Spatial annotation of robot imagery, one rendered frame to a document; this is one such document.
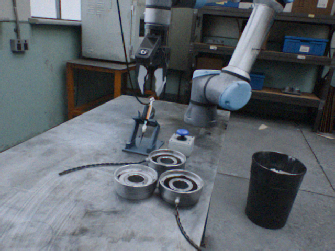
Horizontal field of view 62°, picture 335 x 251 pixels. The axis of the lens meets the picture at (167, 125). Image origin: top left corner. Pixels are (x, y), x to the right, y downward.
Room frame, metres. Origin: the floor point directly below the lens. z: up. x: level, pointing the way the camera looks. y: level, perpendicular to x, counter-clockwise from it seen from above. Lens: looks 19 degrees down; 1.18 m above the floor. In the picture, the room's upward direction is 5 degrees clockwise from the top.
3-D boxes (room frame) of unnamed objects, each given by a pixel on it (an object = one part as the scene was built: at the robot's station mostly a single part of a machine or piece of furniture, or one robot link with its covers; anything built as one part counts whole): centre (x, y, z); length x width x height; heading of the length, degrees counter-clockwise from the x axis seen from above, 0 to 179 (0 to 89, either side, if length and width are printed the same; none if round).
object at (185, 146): (0.84, -0.05, 0.82); 0.08 x 0.07 x 0.05; 166
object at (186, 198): (0.58, -0.04, 0.82); 0.10 x 0.10 x 0.04
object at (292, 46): (4.01, -1.72, 1.11); 0.52 x 0.38 x 0.22; 76
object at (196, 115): (1.18, -0.15, 0.85); 0.15 x 0.15 x 0.10
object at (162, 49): (0.90, 0.06, 1.12); 0.09 x 0.08 x 0.12; 164
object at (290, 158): (1.65, -0.74, 0.21); 0.34 x 0.34 x 0.43
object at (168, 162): (0.70, -0.01, 0.82); 0.10 x 0.10 x 0.04
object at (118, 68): (3.41, 0.61, 0.39); 1.50 x 0.62 x 0.78; 166
